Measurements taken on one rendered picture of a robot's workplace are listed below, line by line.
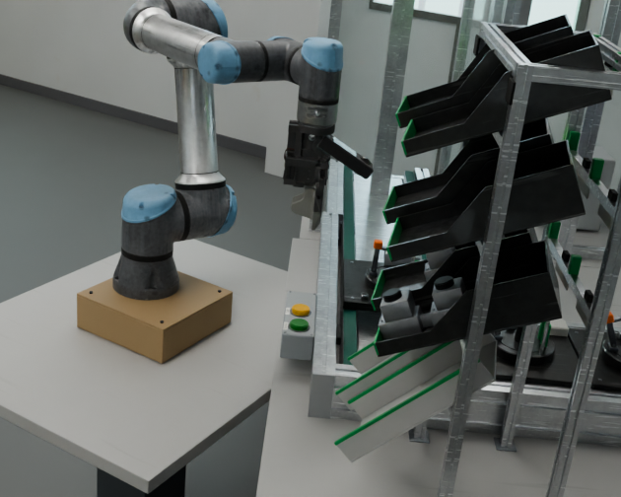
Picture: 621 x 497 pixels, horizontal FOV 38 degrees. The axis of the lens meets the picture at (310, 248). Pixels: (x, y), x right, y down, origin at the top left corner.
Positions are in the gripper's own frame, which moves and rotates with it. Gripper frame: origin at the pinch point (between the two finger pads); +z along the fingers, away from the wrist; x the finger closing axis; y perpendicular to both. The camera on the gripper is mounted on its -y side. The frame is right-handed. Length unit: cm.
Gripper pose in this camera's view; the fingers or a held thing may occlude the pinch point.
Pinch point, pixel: (317, 223)
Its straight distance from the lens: 175.1
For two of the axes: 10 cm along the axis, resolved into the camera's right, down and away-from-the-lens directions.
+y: -10.0, -1.0, 0.0
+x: -0.4, 3.9, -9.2
